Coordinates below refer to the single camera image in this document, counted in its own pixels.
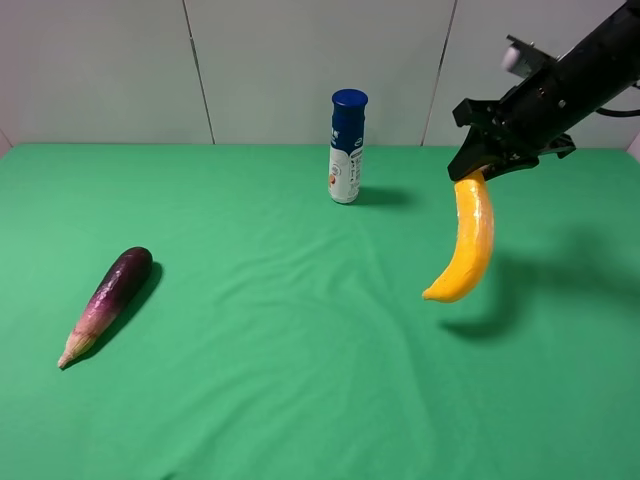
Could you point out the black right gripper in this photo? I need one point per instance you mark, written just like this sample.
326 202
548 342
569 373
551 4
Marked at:
510 134

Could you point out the purple eggplant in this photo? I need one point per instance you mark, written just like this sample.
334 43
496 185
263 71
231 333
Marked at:
124 279

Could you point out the blue white bottle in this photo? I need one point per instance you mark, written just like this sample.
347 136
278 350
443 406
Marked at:
346 145

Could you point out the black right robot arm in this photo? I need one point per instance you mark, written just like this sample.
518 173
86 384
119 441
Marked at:
603 64

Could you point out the yellow banana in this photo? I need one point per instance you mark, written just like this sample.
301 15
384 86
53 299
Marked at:
474 242

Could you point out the green table cloth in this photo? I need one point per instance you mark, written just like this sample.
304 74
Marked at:
283 336

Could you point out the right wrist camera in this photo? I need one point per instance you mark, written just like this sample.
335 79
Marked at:
524 59

